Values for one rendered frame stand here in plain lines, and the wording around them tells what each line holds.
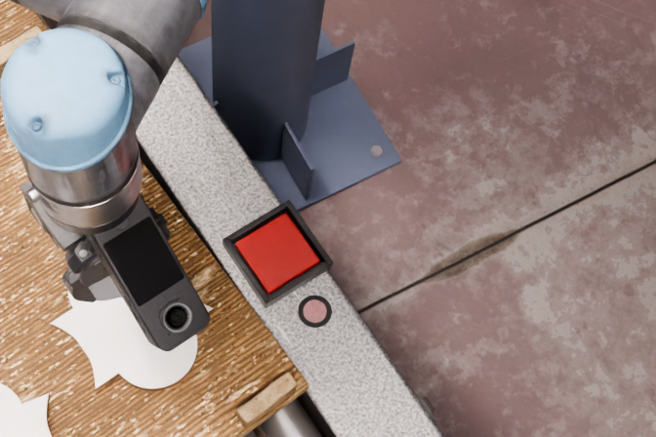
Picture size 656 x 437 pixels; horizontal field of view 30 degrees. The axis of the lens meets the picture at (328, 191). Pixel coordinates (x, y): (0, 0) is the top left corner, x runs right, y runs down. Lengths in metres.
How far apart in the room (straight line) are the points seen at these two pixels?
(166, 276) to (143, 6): 0.22
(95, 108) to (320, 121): 1.53
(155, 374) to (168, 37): 0.41
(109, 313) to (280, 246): 0.17
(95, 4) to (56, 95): 0.08
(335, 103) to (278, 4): 0.57
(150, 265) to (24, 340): 0.28
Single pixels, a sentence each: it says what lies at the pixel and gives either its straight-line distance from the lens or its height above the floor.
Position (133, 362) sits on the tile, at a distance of 1.11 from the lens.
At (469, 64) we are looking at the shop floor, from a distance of 2.34.
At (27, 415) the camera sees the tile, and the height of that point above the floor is 0.95.
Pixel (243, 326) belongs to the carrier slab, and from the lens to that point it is 1.13.
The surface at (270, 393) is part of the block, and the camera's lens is 1.09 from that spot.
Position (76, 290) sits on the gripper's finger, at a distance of 0.96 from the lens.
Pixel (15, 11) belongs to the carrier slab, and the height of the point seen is 0.94.
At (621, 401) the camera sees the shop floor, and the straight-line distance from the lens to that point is 2.18.
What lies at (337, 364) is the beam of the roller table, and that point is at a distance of 1.15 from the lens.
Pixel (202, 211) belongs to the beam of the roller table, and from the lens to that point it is 1.19.
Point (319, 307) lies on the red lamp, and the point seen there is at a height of 0.92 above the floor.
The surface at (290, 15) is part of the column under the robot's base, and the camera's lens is 1.74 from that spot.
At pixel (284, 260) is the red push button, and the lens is 1.16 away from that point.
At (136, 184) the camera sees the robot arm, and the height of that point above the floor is 1.25.
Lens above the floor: 2.02
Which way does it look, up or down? 68 degrees down
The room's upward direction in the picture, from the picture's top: 12 degrees clockwise
